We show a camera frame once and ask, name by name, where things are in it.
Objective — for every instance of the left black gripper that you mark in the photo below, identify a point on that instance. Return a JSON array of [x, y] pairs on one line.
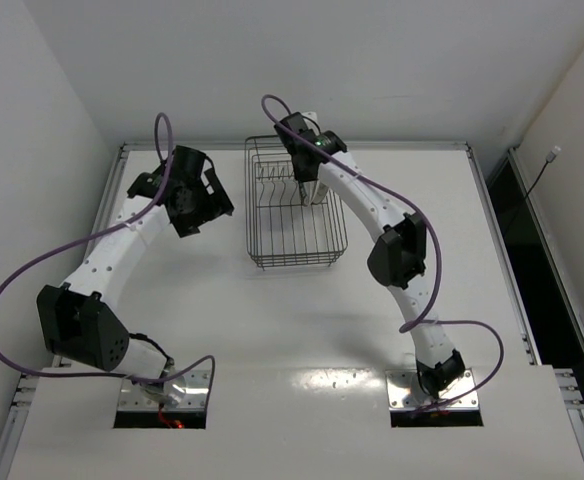
[[217, 195]]

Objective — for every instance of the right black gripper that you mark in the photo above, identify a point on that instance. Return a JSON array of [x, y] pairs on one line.
[[303, 175]]

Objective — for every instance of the orange sunburst plate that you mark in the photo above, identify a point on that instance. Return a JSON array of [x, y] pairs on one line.
[[315, 193]]

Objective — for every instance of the green rimmed white plate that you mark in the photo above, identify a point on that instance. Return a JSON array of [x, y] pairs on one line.
[[306, 192]]

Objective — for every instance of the white plate grey flower pattern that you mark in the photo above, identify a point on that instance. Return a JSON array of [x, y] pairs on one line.
[[322, 191]]

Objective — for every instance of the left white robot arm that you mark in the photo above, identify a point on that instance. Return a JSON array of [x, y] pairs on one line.
[[78, 318]]

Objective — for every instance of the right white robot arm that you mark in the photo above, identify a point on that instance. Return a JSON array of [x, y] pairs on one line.
[[398, 258]]

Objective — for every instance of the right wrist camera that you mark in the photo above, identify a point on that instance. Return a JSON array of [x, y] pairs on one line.
[[330, 143]]

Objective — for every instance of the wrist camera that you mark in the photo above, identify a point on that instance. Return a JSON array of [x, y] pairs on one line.
[[330, 143], [148, 185]]

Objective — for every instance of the grey wire dish rack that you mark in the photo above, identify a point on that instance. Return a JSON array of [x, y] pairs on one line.
[[280, 232]]

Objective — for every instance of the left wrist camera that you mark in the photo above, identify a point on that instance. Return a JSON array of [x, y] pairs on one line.
[[148, 185]]

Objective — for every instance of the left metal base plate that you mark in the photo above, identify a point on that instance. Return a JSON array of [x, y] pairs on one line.
[[187, 393]]

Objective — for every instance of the metal base plate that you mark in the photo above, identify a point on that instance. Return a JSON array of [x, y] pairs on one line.
[[187, 393], [405, 393]]

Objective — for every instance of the black cable white plug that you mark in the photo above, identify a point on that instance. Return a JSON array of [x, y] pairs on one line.
[[549, 159]]

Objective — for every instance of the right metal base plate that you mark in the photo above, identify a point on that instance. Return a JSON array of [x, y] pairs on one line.
[[405, 393]]

